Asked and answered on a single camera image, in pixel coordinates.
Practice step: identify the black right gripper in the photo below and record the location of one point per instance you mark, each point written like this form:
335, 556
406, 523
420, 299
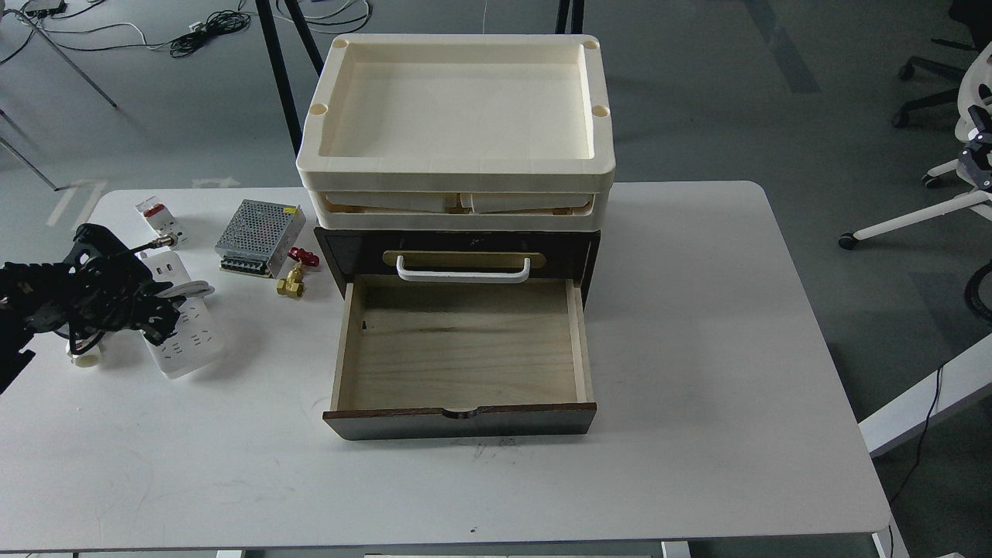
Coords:
974, 159

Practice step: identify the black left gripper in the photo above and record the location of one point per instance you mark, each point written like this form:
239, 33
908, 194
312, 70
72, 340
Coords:
112, 291

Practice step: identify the white power strip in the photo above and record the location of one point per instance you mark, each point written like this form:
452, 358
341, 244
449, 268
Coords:
197, 342

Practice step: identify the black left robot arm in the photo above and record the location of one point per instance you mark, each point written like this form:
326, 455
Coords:
35, 298

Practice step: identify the white plastic pipe valve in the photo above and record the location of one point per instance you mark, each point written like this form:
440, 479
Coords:
90, 358

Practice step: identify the metal mesh power supply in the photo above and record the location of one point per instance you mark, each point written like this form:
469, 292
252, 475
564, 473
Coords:
257, 239

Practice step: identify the cream plastic lower tray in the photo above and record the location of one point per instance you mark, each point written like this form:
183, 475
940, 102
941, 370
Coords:
461, 212

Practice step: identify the cream plastic tray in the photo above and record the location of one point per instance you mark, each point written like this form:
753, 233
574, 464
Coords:
460, 113
461, 212

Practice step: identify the open wooden drawer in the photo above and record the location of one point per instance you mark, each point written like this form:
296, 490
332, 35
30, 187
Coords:
423, 360

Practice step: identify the cream plastic top tray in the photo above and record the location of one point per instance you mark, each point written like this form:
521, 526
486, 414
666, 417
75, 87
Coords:
460, 113

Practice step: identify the white circuit breaker red switch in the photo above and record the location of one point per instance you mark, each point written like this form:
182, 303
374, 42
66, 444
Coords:
161, 220

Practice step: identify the brass valve red handle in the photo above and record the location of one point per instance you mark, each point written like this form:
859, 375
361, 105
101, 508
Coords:
292, 286

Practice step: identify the white table frame beam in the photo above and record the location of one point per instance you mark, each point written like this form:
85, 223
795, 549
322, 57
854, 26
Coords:
962, 381

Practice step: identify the white drawer handle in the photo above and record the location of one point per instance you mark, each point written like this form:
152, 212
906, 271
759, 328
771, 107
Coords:
464, 277

